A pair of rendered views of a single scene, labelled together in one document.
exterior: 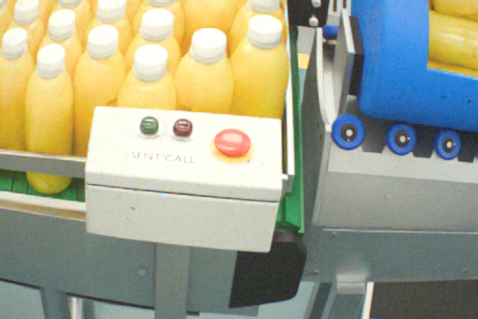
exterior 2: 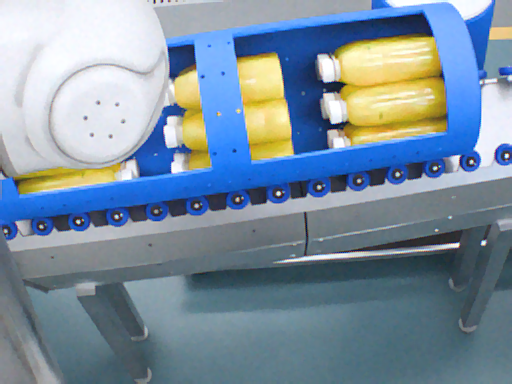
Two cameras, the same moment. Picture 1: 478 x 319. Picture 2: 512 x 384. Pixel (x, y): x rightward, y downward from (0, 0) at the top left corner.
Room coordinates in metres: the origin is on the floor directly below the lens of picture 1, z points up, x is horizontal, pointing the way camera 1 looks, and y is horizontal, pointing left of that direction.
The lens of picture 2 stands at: (0.30, -0.69, 2.23)
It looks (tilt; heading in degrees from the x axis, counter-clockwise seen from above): 54 degrees down; 8
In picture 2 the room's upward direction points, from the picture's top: 11 degrees counter-clockwise
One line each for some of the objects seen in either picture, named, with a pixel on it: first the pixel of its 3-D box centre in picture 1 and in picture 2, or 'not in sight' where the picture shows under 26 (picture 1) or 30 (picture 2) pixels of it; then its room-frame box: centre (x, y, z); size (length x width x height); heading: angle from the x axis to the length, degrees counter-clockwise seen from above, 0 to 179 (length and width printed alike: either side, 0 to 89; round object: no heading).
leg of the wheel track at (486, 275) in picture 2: not in sight; (485, 279); (1.18, -1.17, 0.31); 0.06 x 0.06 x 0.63; 5
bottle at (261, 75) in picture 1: (256, 93); not in sight; (1.06, -0.01, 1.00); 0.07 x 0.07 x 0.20
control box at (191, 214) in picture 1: (178, 177); not in sight; (0.85, 0.06, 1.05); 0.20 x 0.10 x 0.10; 95
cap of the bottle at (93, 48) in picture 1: (102, 39); not in sight; (1.01, 0.18, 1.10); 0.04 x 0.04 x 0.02
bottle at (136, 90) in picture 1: (143, 127); not in sight; (0.98, 0.11, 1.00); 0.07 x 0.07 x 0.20
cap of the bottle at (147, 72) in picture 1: (150, 60); not in sight; (0.98, 0.11, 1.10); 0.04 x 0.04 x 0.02
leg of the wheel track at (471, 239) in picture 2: not in sight; (473, 234); (1.32, -1.16, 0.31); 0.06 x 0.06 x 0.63; 5
